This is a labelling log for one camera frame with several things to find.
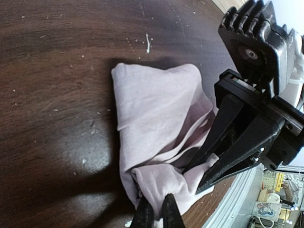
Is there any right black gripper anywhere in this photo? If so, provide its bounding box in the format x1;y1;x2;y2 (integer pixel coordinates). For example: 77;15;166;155
183;69;304;194

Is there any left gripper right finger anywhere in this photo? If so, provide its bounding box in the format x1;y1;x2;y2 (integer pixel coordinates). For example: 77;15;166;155
162;193;185;228

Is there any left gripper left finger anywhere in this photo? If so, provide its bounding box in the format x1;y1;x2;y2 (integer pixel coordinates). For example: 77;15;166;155
130;196;154;228

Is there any mauve and cream underwear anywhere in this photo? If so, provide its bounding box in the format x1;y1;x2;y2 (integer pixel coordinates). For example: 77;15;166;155
111;63;218;228

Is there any front aluminium rail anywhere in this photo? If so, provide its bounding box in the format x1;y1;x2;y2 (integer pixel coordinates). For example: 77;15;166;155
203;165;264;228

